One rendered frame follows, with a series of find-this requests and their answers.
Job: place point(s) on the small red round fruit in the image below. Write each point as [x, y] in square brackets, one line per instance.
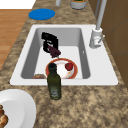
[69, 66]

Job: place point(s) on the dark green bottle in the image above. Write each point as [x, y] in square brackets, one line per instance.
[54, 83]

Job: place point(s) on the small brown round thing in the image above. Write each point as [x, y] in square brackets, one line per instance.
[40, 76]

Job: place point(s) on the dark purple lumpy thing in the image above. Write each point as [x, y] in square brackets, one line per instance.
[54, 51]

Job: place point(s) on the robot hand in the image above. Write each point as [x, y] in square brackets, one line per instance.
[48, 39]

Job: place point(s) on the large white plate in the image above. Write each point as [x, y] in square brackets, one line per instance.
[18, 108]

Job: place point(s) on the orange rimmed white plate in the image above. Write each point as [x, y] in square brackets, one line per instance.
[71, 71]

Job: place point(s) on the blue round plate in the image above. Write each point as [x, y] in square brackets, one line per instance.
[41, 14]

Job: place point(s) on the silver tap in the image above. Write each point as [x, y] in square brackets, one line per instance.
[97, 33]

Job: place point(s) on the white sink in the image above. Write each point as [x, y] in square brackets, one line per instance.
[56, 36]

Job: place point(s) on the grey upright cylinder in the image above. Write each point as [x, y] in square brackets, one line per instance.
[58, 2]

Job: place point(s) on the brown bread piece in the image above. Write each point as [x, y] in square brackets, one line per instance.
[2, 117]

